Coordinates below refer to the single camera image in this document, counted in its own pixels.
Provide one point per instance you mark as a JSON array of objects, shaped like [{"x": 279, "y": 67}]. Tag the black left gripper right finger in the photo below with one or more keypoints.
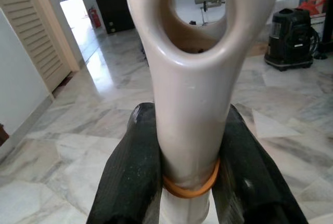
[{"x": 242, "y": 172}]

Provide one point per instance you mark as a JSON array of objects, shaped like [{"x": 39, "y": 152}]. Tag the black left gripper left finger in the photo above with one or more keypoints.
[{"x": 130, "y": 172}]

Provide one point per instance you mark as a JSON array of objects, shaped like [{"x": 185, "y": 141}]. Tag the black floor stand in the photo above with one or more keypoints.
[{"x": 328, "y": 31}]

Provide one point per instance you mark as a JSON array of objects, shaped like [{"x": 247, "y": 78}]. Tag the orange rubber band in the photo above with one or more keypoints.
[{"x": 187, "y": 194}]

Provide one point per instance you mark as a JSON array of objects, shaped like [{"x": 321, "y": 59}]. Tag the black canister vacuum cleaner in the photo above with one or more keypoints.
[{"x": 288, "y": 39}]

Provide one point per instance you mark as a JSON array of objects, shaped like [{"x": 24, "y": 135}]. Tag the red fire extinguisher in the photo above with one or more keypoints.
[{"x": 95, "y": 18}]

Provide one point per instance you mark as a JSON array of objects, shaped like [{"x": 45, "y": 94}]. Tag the black cabinet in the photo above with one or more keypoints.
[{"x": 112, "y": 3}]

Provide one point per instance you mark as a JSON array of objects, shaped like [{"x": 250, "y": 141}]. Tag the cream louvred door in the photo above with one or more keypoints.
[{"x": 33, "y": 26}]

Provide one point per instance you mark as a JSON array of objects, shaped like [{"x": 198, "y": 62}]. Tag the orange plastic bag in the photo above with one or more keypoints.
[{"x": 314, "y": 4}]

